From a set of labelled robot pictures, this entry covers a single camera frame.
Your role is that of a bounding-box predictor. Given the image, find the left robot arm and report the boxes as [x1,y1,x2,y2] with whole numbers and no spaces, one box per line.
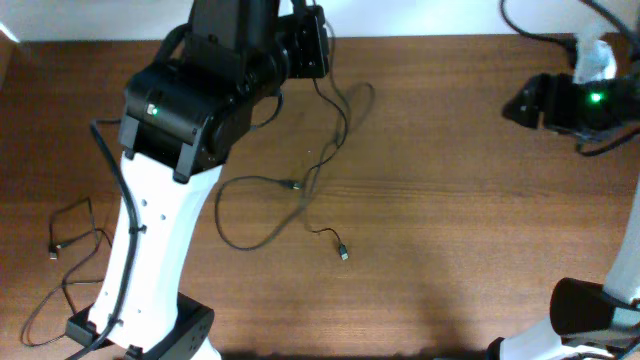
[66,1,329,359]

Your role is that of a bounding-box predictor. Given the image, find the black usb cable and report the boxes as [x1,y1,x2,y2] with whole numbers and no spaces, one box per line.
[213,175,305,252]
[298,9,376,261]
[19,197,114,348]

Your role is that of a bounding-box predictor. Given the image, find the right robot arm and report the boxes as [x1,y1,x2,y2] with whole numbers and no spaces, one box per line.
[486,74,639,360]

